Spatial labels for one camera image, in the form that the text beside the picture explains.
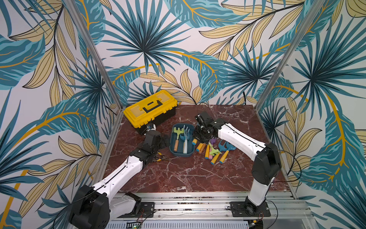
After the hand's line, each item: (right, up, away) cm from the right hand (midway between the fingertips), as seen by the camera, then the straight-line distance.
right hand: (192, 136), depth 86 cm
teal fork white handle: (-3, 0, +13) cm, 14 cm away
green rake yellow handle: (+15, -11, +6) cm, 20 cm away
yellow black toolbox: (-22, +20, +11) cm, 32 cm away
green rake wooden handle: (-9, +2, +15) cm, 18 cm away
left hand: (-18, -1, -2) cm, 19 cm away
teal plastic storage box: (-8, -11, +7) cm, 15 cm away
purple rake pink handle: (+15, -4, +12) cm, 20 cm away
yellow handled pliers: (-18, -14, +5) cm, 23 cm away
